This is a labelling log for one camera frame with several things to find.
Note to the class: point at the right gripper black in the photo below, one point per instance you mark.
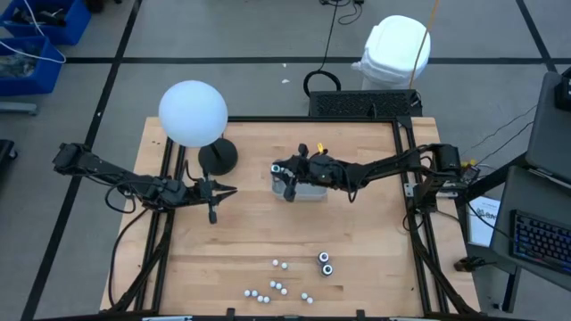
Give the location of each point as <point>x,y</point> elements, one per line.
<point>316,171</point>

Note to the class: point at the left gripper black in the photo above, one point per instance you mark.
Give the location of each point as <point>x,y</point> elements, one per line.
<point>196,195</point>

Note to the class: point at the large bottle blue tip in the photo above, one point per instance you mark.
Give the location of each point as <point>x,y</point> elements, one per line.
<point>275,168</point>

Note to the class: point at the large bottle maroon tip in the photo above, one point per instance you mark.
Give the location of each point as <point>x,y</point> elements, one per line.
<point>323,257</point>

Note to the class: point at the large bottle black tip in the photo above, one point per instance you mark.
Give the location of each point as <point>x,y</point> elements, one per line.
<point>327,269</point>

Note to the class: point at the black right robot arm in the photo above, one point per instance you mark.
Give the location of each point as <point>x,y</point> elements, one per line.
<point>392,162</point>

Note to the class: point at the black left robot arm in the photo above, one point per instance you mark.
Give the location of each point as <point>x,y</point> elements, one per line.
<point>116,176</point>

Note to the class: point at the grey plastic bin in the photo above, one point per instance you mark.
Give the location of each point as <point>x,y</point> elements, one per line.
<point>312,192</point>

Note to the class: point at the yellow tag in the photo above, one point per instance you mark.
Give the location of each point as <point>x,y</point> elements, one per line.
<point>319,146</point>

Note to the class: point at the white globe lamp black base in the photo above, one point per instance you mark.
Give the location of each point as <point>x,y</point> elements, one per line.
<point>192,113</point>

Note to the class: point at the black perforated computer case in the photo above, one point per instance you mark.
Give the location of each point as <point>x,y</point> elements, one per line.
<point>363,103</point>

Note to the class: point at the black clamp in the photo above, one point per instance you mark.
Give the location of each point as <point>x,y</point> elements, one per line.
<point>230,312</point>
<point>360,313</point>

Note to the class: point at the white bucket with bag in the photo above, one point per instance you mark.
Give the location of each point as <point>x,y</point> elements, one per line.
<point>394,49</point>

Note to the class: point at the brown black floor object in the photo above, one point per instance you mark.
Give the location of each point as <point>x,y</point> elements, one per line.
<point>466,264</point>

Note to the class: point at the white paper sheet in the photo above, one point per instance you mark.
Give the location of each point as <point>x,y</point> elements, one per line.
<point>484,223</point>

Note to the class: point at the blue storage bin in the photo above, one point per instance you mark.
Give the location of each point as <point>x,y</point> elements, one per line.
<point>49,76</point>
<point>76,22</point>

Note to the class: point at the grey metal bar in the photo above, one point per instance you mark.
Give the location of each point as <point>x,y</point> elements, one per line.
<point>18,108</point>

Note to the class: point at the dark grey desk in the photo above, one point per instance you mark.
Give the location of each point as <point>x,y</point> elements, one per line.
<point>526,196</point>

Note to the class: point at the black backlit keyboard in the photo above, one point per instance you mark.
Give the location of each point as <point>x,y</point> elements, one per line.
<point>540,241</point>

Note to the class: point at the grey side table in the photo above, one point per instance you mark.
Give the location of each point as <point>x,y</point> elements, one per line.
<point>551,129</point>

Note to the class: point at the black device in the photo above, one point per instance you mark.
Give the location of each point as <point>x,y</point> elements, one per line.
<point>564,91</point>

